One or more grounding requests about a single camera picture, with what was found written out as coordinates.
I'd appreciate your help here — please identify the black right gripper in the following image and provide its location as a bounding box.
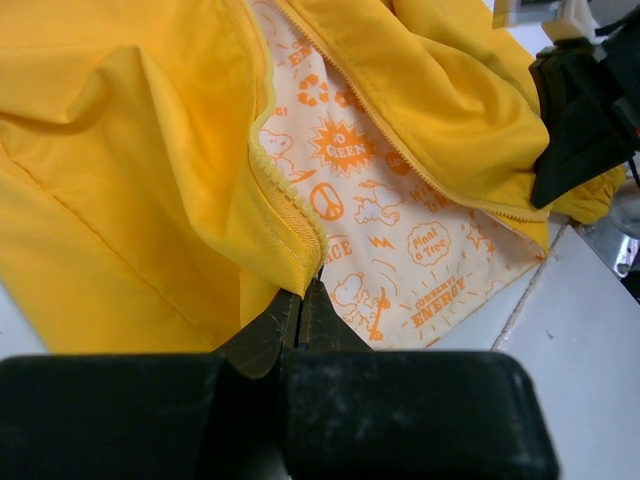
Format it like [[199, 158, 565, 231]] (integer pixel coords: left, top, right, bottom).
[[529, 6, 639, 209]]

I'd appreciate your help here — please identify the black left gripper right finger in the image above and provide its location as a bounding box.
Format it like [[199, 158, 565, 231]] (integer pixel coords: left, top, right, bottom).
[[284, 281, 559, 479]]

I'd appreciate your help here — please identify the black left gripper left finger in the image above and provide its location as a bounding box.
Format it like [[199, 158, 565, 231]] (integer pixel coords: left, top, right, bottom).
[[1, 292, 300, 479]]

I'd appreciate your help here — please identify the yellow hooded jacket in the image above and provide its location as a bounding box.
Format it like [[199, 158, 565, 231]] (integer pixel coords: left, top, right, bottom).
[[1, 1, 625, 353]]

